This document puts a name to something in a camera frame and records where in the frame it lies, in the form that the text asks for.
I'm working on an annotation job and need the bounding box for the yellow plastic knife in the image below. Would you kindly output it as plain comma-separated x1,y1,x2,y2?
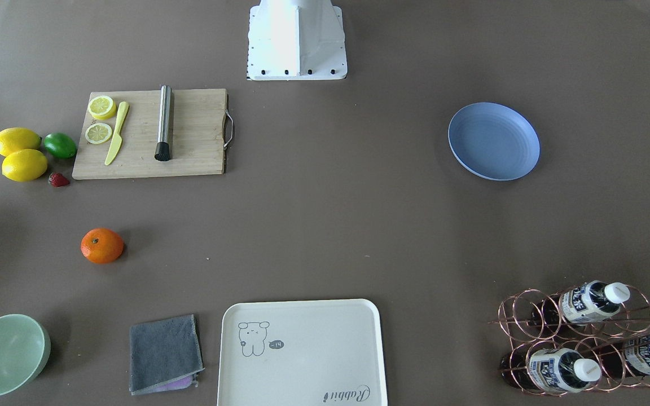
104,101,130,165

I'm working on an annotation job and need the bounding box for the upper lemon slice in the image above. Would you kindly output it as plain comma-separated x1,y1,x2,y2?
87,95,117,120

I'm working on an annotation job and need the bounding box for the green lime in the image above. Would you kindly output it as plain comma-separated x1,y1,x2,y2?
43,132,77,159

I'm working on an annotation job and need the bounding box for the upper whole lemon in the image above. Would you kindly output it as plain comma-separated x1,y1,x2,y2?
0,127,42,157

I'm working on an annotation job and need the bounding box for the copper wire bottle rack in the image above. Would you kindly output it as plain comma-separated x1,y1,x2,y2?
495,287,650,396

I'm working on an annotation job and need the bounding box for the blue plate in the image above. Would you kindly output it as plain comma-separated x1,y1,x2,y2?
448,102,540,182

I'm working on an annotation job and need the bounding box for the steel muddler black tip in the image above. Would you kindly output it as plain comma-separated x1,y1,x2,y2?
154,85,174,162

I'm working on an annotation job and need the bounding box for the white rabbit tray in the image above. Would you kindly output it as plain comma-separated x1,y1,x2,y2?
217,298,389,405

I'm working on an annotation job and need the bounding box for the orange fruit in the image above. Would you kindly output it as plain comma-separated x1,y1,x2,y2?
80,228,125,264

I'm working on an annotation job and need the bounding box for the lower bottle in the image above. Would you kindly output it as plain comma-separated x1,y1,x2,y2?
599,334,650,378
499,348,603,395

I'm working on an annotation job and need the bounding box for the top bottle in rack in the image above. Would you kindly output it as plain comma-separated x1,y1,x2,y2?
529,280,630,331

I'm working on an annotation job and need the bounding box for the lower lemon slice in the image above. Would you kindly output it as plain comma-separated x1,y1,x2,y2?
84,122,113,145

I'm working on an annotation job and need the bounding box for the wooden cutting board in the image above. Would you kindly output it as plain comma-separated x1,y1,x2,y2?
72,89,228,180

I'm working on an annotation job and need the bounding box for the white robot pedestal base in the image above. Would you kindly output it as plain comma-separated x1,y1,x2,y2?
246,1,348,81

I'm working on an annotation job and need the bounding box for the lemon slice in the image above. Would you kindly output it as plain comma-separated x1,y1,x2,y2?
87,95,117,120
84,122,113,145

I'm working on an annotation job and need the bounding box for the red strawberry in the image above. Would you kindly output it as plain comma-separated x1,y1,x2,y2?
47,173,70,187

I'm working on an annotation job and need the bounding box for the mint green bowl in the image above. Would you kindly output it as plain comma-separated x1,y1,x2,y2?
0,314,51,396

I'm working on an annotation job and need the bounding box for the grey folded cloth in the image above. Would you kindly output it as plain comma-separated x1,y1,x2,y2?
129,314,204,396

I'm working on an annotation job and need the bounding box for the whole lemon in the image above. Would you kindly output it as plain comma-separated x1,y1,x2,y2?
0,127,42,157
2,149,47,182

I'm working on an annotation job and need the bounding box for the lower whole lemon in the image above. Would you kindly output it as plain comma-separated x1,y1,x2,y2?
2,149,47,182

